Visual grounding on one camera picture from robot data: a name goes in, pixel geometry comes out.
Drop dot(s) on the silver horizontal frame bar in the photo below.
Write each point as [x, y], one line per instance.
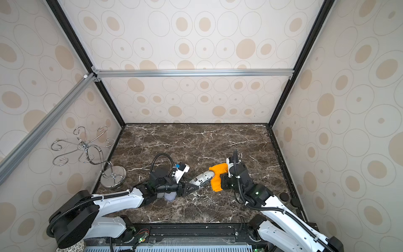
[194, 73]

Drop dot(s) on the chrome wire cup stand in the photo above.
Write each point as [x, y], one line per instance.
[90, 151]

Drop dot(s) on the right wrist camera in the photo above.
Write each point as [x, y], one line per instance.
[230, 168]

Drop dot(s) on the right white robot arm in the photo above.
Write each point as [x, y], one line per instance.
[283, 228]

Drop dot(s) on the lavender fabric eyeglass case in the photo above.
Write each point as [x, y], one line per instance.
[169, 197]

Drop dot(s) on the orange microfiber cloth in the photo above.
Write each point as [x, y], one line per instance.
[218, 170]

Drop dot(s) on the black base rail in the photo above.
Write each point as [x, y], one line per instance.
[236, 237]

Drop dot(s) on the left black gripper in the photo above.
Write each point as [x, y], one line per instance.
[182, 189]

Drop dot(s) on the round patterned disc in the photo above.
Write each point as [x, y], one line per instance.
[78, 247]

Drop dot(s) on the newspaper print eyeglass case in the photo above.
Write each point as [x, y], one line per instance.
[202, 179]

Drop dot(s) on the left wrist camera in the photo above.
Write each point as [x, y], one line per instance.
[179, 170]

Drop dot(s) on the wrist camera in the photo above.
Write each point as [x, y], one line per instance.
[230, 168]
[179, 170]

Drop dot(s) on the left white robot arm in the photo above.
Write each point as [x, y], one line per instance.
[85, 215]

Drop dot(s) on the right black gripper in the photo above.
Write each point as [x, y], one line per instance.
[225, 181]

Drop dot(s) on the silver diagonal frame bar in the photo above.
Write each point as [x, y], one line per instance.
[20, 152]

